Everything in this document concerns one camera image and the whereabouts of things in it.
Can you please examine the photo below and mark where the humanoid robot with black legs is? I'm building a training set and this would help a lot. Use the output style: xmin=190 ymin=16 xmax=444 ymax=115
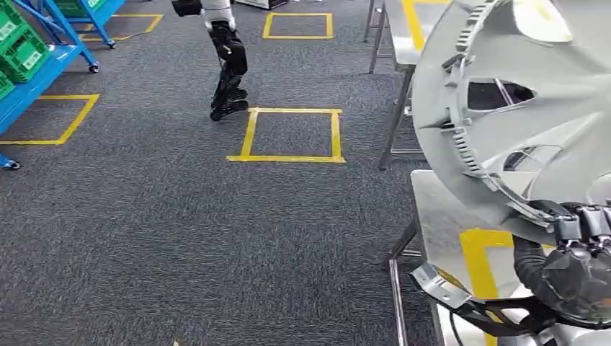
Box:
xmin=171 ymin=0 xmax=250 ymax=123

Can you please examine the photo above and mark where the yellow tape on bench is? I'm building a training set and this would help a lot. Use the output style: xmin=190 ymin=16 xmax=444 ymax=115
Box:
xmin=458 ymin=228 xmax=556 ymax=346
xmin=401 ymin=0 xmax=450 ymax=52

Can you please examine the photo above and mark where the blue wheeled rack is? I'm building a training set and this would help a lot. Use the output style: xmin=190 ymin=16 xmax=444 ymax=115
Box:
xmin=0 ymin=0 xmax=100 ymax=172
xmin=40 ymin=0 xmax=128 ymax=50

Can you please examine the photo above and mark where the yellow floor tape square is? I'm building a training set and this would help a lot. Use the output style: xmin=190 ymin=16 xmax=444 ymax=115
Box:
xmin=0 ymin=93 xmax=101 ymax=146
xmin=261 ymin=12 xmax=334 ymax=40
xmin=226 ymin=107 xmax=347 ymax=165

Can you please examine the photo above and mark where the steel bench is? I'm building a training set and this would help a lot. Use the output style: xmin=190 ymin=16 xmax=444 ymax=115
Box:
xmin=388 ymin=169 xmax=611 ymax=346
xmin=362 ymin=0 xmax=452 ymax=172

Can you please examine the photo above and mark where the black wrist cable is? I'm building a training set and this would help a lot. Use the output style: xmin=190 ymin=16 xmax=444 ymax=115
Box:
xmin=447 ymin=295 xmax=561 ymax=346

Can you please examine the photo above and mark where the grey plastic wheel cover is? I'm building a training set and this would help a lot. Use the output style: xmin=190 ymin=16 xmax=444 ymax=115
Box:
xmin=411 ymin=0 xmax=611 ymax=247

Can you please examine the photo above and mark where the silver metal wrist bracket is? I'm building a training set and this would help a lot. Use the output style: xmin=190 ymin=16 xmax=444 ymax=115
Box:
xmin=409 ymin=261 xmax=473 ymax=310

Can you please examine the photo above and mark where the white machine base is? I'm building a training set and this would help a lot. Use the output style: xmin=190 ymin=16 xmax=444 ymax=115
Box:
xmin=233 ymin=0 xmax=290 ymax=11

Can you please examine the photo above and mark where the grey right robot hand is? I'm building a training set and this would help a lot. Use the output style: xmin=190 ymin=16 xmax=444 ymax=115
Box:
xmin=527 ymin=199 xmax=611 ymax=328

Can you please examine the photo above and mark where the green plastic crate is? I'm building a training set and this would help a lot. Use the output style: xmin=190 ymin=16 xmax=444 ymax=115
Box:
xmin=51 ymin=0 xmax=110 ymax=19
xmin=0 ymin=70 xmax=16 ymax=102
xmin=0 ymin=27 xmax=53 ymax=85
xmin=0 ymin=0 xmax=30 ymax=54

